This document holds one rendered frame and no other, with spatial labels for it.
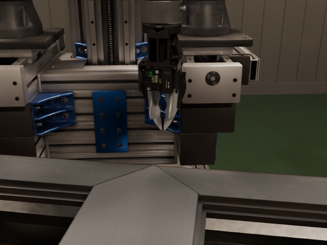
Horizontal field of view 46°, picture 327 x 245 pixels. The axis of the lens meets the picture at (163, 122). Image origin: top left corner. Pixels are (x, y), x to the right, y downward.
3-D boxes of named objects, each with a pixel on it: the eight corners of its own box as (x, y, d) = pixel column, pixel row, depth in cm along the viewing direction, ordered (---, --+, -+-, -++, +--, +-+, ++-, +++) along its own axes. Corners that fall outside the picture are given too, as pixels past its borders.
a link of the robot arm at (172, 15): (144, -3, 72) (188, -2, 71) (145, 22, 74) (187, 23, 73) (136, 0, 65) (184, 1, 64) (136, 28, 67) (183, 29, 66)
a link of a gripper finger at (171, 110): (159, 138, 75) (159, 93, 71) (163, 127, 80) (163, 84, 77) (175, 139, 74) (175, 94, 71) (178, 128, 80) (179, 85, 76)
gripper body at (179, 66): (136, 95, 70) (135, 27, 66) (145, 82, 78) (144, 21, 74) (178, 97, 69) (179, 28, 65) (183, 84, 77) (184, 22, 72)
